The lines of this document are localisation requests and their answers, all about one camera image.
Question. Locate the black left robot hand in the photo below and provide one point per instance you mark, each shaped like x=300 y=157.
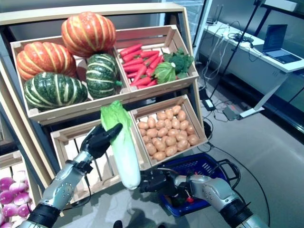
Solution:
x=97 y=142

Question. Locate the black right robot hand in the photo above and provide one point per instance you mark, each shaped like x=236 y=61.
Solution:
x=159 y=181

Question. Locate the white green napa cabbage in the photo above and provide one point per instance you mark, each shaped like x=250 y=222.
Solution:
x=126 y=154

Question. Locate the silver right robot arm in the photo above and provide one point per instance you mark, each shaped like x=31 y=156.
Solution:
x=213 y=190

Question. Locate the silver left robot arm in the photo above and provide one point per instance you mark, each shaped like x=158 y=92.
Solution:
x=61 y=185

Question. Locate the blue plastic shopping basket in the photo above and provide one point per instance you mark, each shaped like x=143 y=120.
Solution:
x=197 y=164

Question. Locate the tan potato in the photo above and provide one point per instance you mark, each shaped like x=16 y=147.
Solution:
x=160 y=146
x=182 y=144
x=193 y=139
x=170 y=140
x=171 y=150
x=159 y=155
x=150 y=148

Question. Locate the wooden crate for cabbages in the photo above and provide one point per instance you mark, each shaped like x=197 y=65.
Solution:
x=69 y=156

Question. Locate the wooden crate holding pumpkins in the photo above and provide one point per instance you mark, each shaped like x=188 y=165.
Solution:
x=71 y=109

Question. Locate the green striped pumpkin with stem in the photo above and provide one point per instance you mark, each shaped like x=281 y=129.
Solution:
x=101 y=76

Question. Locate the wooden crate holding potatoes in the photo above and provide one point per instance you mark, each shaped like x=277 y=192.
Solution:
x=156 y=107

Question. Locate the red orange carrot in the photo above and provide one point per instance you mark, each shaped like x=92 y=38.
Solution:
x=152 y=83
x=141 y=72
x=156 y=62
x=149 y=71
x=133 y=63
x=131 y=75
x=142 y=80
x=130 y=49
x=133 y=68
x=131 y=56
x=152 y=59
x=149 y=53

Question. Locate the wooden crate holding onions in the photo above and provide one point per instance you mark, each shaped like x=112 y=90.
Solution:
x=14 y=158

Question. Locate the black power adapter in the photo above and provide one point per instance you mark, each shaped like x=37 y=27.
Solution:
x=209 y=104

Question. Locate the light green lettuce head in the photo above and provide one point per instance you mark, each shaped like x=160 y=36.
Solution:
x=165 y=72

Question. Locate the grey floor box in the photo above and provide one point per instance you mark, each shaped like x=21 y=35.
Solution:
x=230 y=112

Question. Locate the orange striped pumpkin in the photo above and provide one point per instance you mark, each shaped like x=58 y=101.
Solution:
x=42 y=59
x=88 y=33

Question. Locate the wooden crate holding carrots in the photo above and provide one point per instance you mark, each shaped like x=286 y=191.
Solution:
x=142 y=35

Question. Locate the dark green leafy vegetable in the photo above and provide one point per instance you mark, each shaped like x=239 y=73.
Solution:
x=180 y=60

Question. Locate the white desk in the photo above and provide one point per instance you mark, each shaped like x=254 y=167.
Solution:
x=237 y=59

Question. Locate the black tripod pole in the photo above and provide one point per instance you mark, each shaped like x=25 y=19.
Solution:
x=233 y=51

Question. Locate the open dark laptop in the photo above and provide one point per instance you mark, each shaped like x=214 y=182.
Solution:
x=275 y=38

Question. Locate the wooden display shelf frame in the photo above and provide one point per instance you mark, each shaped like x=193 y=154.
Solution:
x=95 y=10

